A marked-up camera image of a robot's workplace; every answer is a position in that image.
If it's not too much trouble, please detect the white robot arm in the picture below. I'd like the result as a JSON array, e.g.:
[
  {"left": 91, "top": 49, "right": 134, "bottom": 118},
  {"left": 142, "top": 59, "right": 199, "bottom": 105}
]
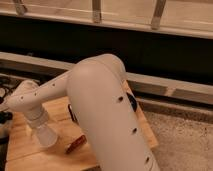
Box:
[{"left": 7, "top": 54, "right": 160, "bottom": 171}]

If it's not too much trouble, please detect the red-brown marker pen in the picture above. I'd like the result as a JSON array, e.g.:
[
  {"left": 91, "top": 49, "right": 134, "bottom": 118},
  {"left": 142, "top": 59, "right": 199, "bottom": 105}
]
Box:
[{"left": 66, "top": 135, "right": 87, "bottom": 154}]

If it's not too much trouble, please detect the black round bowl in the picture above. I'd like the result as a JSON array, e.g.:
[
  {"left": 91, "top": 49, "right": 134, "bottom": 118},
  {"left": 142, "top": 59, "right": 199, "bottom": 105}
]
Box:
[{"left": 126, "top": 93, "right": 137, "bottom": 112}]

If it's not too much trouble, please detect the wooden board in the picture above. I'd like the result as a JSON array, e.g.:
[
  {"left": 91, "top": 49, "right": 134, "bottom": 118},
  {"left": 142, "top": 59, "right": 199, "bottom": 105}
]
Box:
[{"left": 4, "top": 79, "right": 160, "bottom": 171}]

